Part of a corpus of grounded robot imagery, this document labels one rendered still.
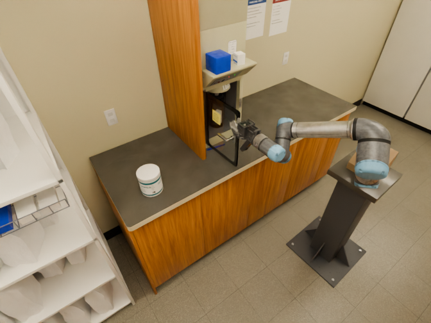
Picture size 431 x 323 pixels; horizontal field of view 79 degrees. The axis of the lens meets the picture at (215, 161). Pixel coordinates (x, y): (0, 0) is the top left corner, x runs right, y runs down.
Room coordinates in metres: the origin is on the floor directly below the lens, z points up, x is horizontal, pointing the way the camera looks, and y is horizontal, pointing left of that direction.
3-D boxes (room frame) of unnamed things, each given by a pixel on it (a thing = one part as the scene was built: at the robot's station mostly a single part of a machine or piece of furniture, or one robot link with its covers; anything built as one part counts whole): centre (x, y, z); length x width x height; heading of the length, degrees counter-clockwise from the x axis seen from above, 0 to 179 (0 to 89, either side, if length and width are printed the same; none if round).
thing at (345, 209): (1.17, -0.94, 0.45); 0.48 x 0.48 x 0.90; 38
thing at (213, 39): (1.62, 0.01, 1.32); 0.32 x 0.25 x 0.77; 125
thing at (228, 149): (1.30, -0.04, 1.19); 0.30 x 0.01 x 0.40; 38
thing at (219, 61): (1.42, -0.03, 1.55); 0.10 x 0.10 x 0.09; 35
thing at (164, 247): (1.67, -0.17, 0.45); 2.05 x 0.67 x 0.90; 125
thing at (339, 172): (1.17, -0.94, 0.92); 0.32 x 0.32 x 0.04; 38
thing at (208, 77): (1.47, -0.09, 1.46); 0.32 x 0.12 x 0.10; 125
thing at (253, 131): (1.07, -0.17, 1.34); 0.12 x 0.08 x 0.09; 35
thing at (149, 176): (1.06, 0.38, 1.01); 0.13 x 0.13 x 0.15
